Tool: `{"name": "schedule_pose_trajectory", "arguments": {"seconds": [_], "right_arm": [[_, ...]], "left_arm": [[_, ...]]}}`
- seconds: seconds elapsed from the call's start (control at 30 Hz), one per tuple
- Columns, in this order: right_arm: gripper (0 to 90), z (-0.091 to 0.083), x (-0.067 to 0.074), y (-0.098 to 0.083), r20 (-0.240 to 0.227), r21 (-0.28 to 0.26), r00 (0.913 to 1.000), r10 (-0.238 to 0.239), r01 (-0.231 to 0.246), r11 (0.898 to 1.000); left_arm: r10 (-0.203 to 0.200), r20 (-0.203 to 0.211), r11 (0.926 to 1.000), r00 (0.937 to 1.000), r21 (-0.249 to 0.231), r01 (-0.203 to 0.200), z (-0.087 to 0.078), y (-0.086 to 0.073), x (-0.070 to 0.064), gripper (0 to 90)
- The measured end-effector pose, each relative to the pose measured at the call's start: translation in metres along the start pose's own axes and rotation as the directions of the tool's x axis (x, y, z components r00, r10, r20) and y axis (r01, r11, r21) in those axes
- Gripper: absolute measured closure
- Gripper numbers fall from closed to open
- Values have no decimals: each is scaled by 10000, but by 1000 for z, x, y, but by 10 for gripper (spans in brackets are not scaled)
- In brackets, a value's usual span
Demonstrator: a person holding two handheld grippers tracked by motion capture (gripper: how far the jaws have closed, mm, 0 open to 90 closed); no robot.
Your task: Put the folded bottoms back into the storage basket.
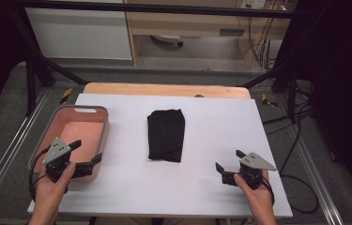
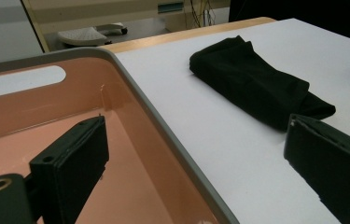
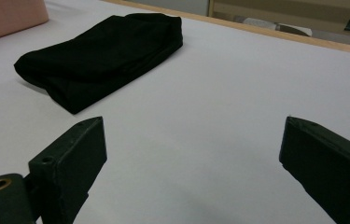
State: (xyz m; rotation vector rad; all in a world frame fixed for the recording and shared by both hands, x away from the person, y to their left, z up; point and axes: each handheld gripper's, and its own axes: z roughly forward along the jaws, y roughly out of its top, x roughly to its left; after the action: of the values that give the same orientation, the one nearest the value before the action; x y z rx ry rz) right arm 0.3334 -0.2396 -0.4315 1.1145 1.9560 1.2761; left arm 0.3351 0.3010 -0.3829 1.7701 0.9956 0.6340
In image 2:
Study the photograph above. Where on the black cloth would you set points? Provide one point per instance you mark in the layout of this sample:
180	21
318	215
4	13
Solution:
250	81

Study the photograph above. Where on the white cabinet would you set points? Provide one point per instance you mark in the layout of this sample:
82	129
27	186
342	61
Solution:
1	31

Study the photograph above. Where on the pink plastic bin grey rim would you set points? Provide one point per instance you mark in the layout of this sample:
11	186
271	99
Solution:
138	174

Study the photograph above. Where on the beige wooden desk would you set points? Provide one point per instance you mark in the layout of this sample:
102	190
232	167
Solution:
101	9

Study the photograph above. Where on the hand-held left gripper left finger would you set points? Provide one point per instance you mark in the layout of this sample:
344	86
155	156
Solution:
70	168

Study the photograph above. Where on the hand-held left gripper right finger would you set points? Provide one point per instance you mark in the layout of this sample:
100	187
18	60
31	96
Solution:
334	168

